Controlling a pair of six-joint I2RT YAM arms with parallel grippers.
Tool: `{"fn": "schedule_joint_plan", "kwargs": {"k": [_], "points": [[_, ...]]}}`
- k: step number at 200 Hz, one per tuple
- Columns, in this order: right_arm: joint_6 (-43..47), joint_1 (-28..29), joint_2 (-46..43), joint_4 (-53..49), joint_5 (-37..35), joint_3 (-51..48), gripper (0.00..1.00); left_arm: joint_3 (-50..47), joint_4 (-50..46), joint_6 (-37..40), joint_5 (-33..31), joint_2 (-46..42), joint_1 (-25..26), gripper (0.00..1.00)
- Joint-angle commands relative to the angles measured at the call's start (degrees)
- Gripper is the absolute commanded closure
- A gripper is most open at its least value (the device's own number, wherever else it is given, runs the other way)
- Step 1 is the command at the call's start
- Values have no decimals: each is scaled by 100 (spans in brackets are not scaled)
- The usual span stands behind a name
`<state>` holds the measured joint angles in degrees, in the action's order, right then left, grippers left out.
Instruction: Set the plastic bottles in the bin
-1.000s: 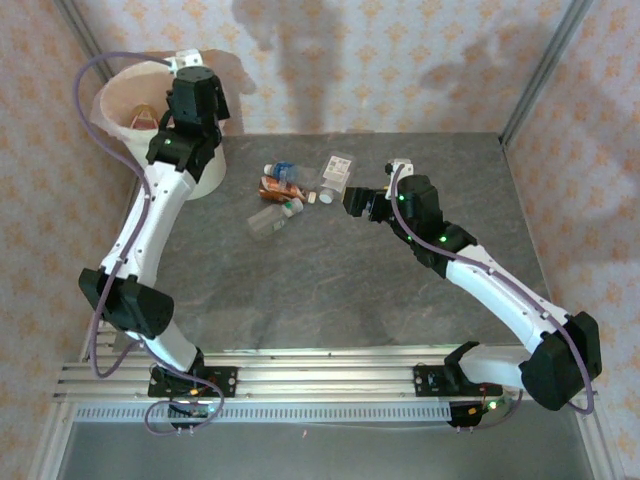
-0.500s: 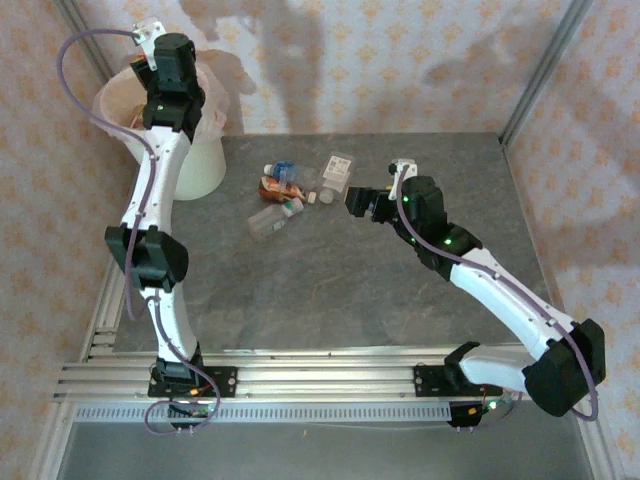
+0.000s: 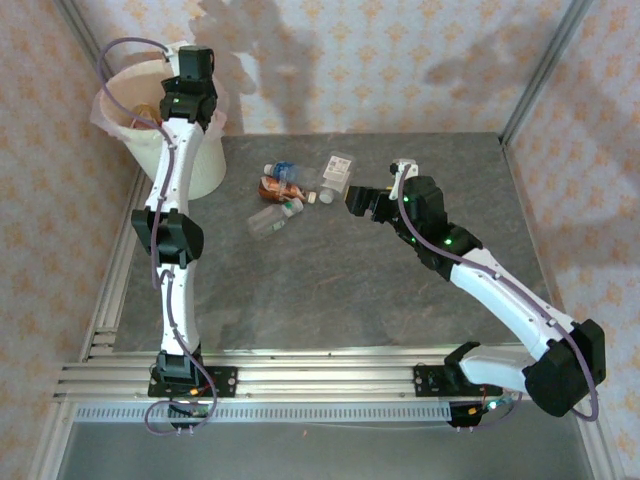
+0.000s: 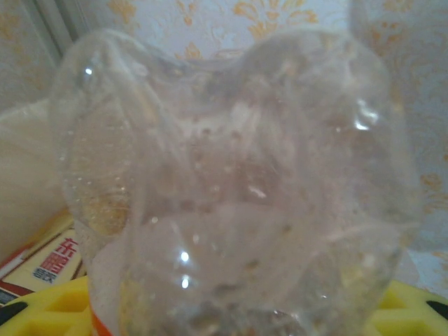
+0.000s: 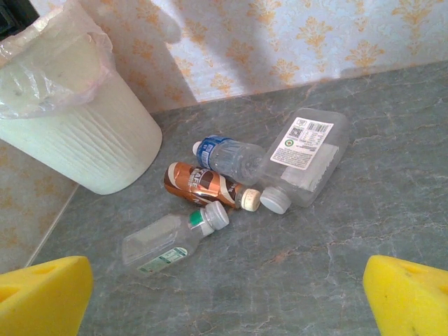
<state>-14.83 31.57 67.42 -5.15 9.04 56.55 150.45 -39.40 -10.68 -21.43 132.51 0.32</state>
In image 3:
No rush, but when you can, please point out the white plastic bin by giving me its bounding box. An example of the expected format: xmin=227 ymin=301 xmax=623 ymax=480
xmin=124 ymin=128 xmax=228 ymax=202

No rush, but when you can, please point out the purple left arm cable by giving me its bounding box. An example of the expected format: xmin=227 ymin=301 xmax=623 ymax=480
xmin=97 ymin=37 xmax=219 ymax=437

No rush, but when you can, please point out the aluminium side rail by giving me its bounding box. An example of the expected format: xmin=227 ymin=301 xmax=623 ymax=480
xmin=502 ymin=143 xmax=571 ymax=360
xmin=79 ymin=164 xmax=151 ymax=361

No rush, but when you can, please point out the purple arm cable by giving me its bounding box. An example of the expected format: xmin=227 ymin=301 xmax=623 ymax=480
xmin=397 ymin=167 xmax=600 ymax=432
xmin=97 ymin=37 xmax=219 ymax=437

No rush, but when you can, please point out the clear bottle green cap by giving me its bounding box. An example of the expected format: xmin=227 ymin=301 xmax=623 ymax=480
xmin=246 ymin=197 xmax=306 ymax=241

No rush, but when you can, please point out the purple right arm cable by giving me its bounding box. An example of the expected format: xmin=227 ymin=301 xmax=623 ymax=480
xmin=397 ymin=167 xmax=600 ymax=432

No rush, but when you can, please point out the grey metal lower panel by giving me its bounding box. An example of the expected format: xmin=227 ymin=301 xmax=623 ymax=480
xmin=57 ymin=422 xmax=596 ymax=480

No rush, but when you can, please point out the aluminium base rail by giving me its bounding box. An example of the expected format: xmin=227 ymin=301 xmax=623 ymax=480
xmin=52 ymin=349 xmax=600 ymax=402

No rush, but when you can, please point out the aluminium frame post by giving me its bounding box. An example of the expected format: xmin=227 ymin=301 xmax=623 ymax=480
xmin=52 ymin=0 xmax=116 ymax=89
xmin=24 ymin=399 xmax=76 ymax=480
xmin=499 ymin=0 xmax=596 ymax=146
xmin=574 ymin=394 xmax=626 ymax=480

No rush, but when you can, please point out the slotted grey cable duct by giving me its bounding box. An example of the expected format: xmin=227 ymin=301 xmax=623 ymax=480
xmin=74 ymin=402 xmax=454 ymax=425

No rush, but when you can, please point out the amber bottle yellow label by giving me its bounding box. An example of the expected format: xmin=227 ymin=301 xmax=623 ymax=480
xmin=130 ymin=101 xmax=162 ymax=130

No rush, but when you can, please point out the clear square bottle white label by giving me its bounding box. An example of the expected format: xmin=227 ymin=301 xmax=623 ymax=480
xmin=318 ymin=152 xmax=357 ymax=205

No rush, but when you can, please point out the brown bottle white cap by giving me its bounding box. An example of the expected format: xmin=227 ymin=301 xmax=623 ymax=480
xmin=257 ymin=175 xmax=319 ymax=205

